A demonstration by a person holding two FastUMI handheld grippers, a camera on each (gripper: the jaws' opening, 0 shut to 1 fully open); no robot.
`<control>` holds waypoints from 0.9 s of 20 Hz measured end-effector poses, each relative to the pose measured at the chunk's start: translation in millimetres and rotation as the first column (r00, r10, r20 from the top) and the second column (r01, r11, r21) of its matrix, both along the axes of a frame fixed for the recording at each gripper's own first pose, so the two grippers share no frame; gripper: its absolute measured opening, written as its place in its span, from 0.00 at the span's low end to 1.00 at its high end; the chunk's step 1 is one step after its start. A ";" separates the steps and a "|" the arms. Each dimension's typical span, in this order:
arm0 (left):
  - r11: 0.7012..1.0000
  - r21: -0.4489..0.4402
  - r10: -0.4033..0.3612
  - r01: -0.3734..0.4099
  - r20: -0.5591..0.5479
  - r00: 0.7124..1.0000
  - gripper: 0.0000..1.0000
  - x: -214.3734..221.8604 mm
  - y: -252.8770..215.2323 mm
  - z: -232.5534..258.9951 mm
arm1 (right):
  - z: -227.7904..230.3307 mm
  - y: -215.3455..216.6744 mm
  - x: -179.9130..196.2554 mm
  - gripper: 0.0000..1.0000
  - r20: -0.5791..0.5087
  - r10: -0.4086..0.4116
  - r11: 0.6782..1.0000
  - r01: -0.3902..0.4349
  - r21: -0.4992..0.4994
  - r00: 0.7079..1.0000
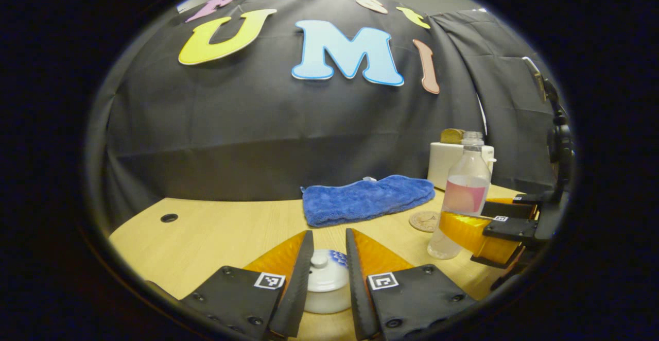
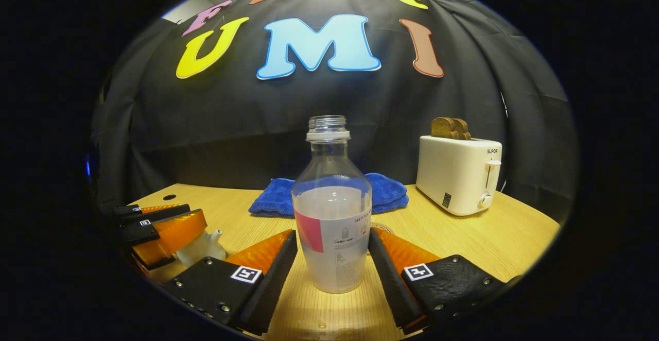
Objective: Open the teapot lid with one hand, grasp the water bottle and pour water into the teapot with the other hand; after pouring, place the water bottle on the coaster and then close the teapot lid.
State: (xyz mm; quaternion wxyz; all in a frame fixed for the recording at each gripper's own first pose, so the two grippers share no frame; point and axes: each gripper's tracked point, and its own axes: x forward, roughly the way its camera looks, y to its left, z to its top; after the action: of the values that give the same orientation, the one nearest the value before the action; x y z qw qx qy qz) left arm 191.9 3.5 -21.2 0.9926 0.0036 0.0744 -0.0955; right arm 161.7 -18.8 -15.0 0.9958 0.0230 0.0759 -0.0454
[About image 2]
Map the brown bread slice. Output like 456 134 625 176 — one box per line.
452 118 472 141
431 117 457 140

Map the clear plastic water bottle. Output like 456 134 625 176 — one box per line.
291 115 372 294

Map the black backdrop cloth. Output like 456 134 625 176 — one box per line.
90 0 580 223

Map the white toaster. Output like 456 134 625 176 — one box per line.
416 135 503 217

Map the blue towel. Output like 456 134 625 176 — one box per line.
249 173 409 218

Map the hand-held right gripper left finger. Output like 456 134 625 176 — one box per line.
162 229 299 336

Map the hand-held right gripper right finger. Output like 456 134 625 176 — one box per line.
367 227 521 334

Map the white ceramic teacup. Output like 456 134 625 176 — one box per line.
177 229 227 268

